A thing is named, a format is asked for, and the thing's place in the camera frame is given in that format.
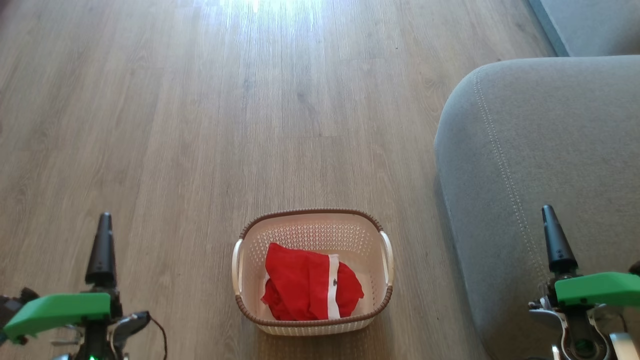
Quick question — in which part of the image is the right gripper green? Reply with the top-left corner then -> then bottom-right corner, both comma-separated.
529,204 -> 640,360

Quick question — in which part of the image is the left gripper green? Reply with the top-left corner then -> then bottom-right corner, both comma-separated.
1,212 -> 124,360

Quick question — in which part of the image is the red and white garment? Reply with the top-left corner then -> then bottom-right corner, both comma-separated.
260,242 -> 365,321

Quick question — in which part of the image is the grey fabric sofa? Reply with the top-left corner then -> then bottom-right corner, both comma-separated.
434,0 -> 640,360

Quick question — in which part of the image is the cream plastic laundry basket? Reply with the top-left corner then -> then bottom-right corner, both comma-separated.
231,208 -> 395,336

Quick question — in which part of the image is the thin black cable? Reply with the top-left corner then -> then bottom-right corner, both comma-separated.
149,315 -> 169,360

